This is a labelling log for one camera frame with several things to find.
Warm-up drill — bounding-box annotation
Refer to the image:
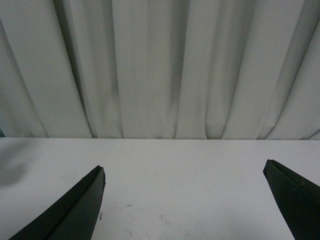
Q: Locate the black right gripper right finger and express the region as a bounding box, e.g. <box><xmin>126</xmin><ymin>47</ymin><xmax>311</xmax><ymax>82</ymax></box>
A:
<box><xmin>263</xmin><ymin>159</ymin><xmax>320</xmax><ymax>240</ymax></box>

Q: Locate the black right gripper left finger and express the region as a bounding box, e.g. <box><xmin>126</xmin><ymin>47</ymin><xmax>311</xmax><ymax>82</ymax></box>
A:
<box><xmin>11</xmin><ymin>165</ymin><xmax>106</xmax><ymax>240</ymax></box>

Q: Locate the grey pleated curtain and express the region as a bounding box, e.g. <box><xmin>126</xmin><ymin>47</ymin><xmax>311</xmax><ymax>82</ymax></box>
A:
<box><xmin>0</xmin><ymin>0</ymin><xmax>320</xmax><ymax>140</ymax></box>

